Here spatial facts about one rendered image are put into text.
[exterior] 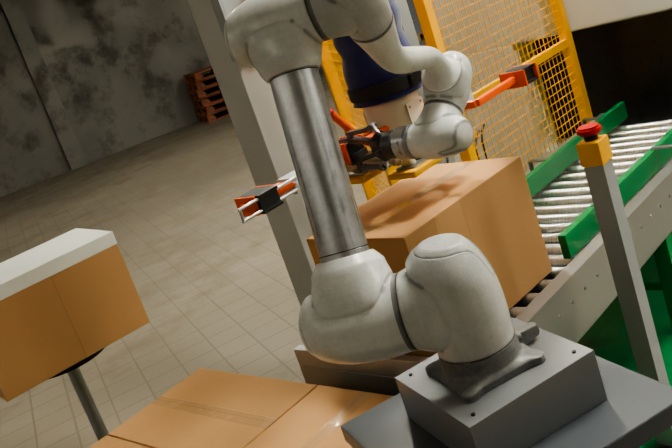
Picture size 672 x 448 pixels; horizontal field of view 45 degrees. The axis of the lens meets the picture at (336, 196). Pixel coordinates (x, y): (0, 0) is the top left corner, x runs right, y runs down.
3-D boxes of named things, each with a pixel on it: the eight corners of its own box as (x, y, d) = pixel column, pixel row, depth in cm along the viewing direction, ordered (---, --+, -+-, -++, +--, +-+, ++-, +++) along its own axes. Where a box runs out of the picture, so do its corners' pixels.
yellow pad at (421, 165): (451, 139, 256) (446, 124, 255) (477, 135, 250) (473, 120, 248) (388, 181, 233) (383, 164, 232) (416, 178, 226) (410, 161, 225)
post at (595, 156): (663, 433, 257) (585, 136, 234) (685, 437, 253) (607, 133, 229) (655, 446, 253) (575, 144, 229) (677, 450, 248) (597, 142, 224)
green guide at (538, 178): (608, 119, 414) (604, 103, 412) (628, 117, 407) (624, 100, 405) (434, 260, 307) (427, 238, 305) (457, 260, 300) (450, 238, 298)
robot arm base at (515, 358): (566, 349, 154) (557, 324, 153) (468, 405, 148) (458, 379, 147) (513, 323, 171) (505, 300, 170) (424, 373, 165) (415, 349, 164)
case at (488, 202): (455, 268, 295) (423, 165, 285) (552, 270, 265) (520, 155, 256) (347, 354, 256) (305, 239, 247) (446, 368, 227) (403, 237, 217)
